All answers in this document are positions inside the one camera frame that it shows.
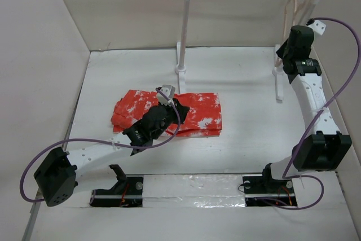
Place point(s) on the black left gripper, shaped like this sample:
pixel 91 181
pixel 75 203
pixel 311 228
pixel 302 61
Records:
pixel 170 108

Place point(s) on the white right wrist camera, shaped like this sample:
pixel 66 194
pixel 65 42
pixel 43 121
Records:
pixel 317 26

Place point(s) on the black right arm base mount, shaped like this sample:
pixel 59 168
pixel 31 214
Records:
pixel 260 190

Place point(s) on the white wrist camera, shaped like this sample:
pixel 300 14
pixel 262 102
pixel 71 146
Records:
pixel 165 94
pixel 317 26

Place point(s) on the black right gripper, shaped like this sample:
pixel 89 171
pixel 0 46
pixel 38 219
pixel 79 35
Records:
pixel 281 51

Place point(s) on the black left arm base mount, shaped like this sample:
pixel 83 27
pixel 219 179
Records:
pixel 127 192

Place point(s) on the white clothes rack with metal bar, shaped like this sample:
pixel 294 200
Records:
pixel 231 23

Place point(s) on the wooden clothes hanger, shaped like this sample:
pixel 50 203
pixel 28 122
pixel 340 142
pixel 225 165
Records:
pixel 292 11

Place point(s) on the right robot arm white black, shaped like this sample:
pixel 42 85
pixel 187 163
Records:
pixel 323 146

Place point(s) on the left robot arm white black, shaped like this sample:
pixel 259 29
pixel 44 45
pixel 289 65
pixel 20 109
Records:
pixel 59 174

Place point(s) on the silver foil tape strip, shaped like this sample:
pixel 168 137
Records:
pixel 192 191

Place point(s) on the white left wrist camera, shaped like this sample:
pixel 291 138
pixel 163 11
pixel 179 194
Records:
pixel 165 94

